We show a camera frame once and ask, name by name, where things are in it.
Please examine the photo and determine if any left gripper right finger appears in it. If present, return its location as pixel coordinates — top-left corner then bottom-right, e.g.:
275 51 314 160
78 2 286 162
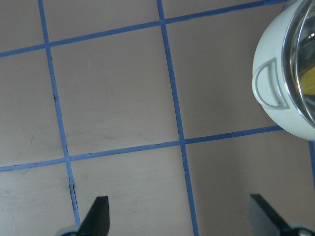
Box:
248 194 315 236

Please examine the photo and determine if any yellow corn cob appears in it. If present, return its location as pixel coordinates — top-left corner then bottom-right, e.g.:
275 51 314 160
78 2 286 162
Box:
300 67 315 95

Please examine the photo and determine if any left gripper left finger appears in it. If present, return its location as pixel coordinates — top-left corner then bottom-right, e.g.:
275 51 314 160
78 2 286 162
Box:
55 196 110 236

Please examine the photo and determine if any pale green cooking pot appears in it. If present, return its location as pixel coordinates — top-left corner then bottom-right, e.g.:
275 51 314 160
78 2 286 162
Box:
252 0 315 141

